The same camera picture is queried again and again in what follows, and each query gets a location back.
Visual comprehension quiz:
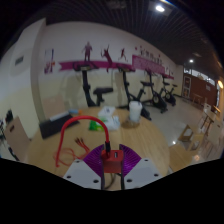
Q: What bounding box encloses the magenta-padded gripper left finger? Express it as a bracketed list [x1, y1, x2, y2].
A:
[62, 143, 108, 190]

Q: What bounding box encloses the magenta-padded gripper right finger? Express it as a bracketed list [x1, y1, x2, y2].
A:
[118, 143, 164, 190]

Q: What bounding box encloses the red charger block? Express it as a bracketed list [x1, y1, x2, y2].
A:
[100, 148, 125, 175]

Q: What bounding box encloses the red charging cable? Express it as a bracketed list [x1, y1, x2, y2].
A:
[54, 115, 112, 169]

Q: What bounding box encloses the green wet wipes pack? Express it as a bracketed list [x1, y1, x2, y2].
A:
[87, 116, 121, 132]

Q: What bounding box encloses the round brown coaster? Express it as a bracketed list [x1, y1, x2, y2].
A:
[121, 118, 141, 129]

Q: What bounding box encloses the orange and blue marker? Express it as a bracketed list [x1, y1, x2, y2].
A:
[67, 108, 83, 115]

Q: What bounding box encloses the white cup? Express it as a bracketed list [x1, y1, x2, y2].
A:
[128, 100, 144, 124]

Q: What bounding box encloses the white tissue pack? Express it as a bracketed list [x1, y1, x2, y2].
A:
[97, 105, 117, 120]

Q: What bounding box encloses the plain wooden chair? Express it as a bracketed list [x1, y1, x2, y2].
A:
[41, 95, 68, 120]

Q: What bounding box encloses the row of black exercise bikes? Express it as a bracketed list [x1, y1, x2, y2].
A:
[72, 61, 180, 121]

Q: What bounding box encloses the large bright ceiling light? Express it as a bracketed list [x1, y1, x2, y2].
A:
[155, 4, 166, 14]

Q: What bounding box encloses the wooden chair with handle hole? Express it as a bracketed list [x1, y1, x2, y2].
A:
[2, 115, 33, 162]

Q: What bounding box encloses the wall poster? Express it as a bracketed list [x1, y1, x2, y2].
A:
[43, 48, 56, 75]

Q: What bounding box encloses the grey wall sign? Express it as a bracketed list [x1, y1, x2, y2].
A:
[13, 55, 25, 66]

